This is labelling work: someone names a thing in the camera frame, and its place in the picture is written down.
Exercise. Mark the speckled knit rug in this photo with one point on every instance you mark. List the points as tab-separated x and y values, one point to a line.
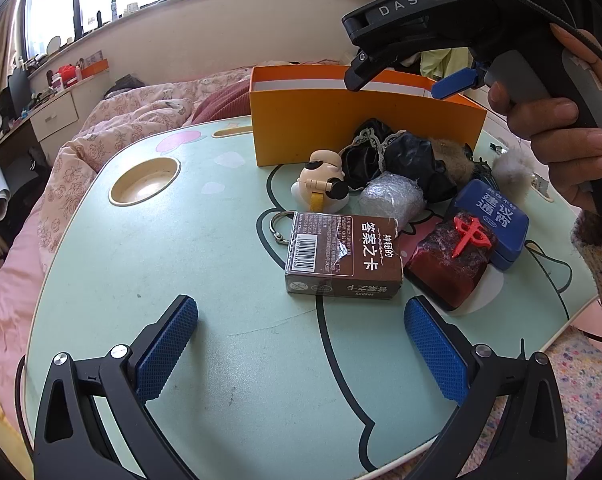
581	400

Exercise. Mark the bubble wrap roll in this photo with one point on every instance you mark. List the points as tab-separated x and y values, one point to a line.
391	200

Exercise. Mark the black monitor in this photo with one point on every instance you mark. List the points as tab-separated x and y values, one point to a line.
20	92

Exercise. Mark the light green hanging cloth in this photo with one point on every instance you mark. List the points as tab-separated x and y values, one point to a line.
441	62

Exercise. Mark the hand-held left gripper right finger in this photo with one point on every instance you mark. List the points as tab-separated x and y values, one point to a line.
433	345

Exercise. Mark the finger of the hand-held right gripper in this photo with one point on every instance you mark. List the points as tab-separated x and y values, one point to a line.
453	84
361	72

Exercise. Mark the black lace cloth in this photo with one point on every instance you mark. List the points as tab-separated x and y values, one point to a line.
411	160

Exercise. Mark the blue rectangular box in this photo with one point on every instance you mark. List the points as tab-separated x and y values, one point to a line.
486	210

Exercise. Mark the person's right hand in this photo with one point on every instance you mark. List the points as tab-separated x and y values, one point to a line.
566	145

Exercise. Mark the red container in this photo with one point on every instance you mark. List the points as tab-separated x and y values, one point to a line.
67	75

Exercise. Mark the green cartoon desktop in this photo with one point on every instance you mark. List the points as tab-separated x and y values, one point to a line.
181	260

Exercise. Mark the orange tray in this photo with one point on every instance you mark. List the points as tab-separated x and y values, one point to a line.
93	67

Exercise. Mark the dark red resin block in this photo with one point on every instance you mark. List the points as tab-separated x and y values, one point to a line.
441	270

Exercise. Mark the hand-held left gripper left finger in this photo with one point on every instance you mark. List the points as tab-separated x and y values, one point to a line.
166	347

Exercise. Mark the dark green toy car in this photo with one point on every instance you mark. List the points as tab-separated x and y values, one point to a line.
483	172

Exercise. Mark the orange cardboard box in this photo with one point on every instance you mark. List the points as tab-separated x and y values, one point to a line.
301	125

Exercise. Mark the pink floral quilt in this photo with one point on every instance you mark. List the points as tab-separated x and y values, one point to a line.
121	125

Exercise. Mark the cream toy figure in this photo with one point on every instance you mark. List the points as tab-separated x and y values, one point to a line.
321	180

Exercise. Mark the beige curtain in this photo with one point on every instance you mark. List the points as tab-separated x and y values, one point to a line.
8	35

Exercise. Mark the white fur pompom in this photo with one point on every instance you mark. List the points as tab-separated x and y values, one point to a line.
511	167

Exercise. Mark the dark grey cloth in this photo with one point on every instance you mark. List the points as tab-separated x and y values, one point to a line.
126	85

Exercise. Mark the white drawer cabinet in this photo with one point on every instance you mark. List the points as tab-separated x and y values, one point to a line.
56	115

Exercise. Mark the brown fur pompom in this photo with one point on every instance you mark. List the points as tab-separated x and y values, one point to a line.
453	157

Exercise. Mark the brown card box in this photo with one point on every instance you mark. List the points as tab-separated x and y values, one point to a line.
331	255

